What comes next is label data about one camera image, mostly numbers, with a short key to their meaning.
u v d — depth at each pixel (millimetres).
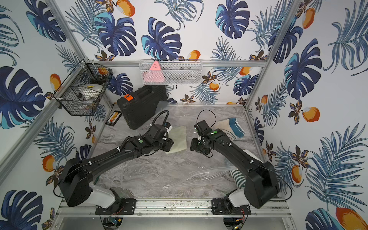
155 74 901
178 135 973
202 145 689
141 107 974
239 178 764
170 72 1013
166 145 735
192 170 882
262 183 414
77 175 420
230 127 1035
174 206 760
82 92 801
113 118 1100
